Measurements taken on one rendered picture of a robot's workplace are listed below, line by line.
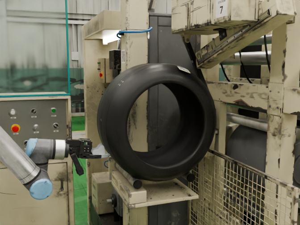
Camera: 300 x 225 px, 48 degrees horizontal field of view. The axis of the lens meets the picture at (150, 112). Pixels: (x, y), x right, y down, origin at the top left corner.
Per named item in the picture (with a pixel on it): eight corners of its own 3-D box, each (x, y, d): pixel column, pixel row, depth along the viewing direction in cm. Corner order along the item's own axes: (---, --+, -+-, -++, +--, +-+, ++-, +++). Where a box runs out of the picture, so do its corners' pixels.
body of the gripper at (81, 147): (93, 142, 153) (67, 140, 149) (92, 160, 154) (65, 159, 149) (91, 138, 160) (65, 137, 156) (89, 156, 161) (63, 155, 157)
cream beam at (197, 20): (169, 34, 191) (170, 7, 189) (208, 35, 199) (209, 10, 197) (229, 20, 134) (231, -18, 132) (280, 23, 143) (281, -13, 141)
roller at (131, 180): (124, 166, 191) (117, 169, 190) (121, 159, 190) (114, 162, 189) (143, 186, 158) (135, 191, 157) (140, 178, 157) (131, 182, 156)
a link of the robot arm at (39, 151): (24, 156, 152) (26, 135, 150) (52, 157, 156) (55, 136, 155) (24, 163, 143) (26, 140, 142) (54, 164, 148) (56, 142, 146)
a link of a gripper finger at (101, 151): (112, 146, 157) (93, 145, 154) (111, 158, 157) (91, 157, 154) (110, 144, 160) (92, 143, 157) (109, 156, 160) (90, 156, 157)
